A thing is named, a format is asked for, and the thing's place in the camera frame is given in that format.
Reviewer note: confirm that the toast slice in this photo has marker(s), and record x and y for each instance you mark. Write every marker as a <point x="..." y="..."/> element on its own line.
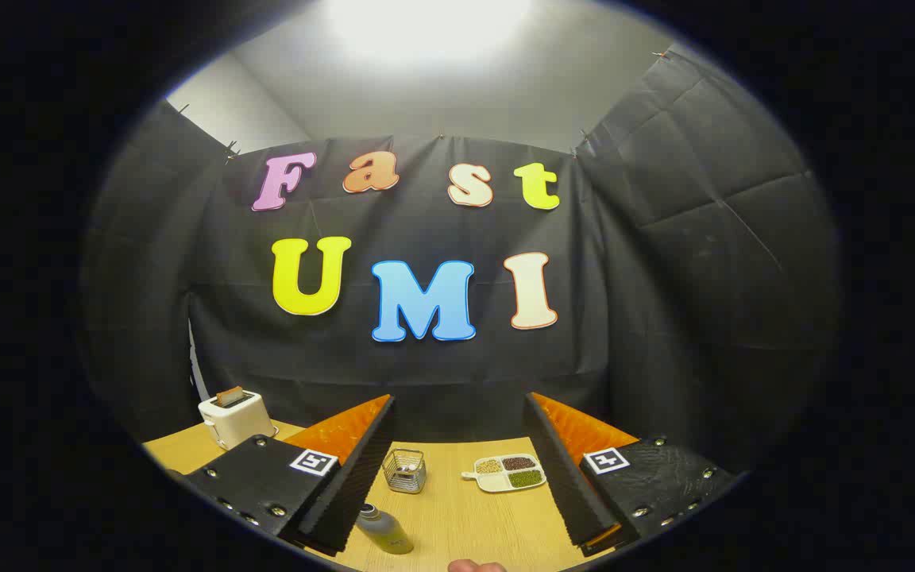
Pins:
<point x="229" y="396"/>

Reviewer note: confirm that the white divided dish with beans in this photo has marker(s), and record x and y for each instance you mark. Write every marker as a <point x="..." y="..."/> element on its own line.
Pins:
<point x="505" y="482"/>

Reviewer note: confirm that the white toaster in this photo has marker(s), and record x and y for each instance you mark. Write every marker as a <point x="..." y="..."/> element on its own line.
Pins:
<point x="239" y="425"/>

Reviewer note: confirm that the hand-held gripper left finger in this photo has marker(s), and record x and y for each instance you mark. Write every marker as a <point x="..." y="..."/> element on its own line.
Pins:
<point x="354" y="485"/>

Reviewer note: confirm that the wooden table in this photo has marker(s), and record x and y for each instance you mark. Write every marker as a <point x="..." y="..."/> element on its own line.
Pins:
<point x="465" y="520"/>

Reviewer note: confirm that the silver juice bottle green label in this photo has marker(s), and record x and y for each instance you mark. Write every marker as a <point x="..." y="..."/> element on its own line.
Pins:
<point x="386" y="532"/>

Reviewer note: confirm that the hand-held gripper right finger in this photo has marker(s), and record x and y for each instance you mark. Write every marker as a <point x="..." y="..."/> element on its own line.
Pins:
<point x="565" y="485"/>

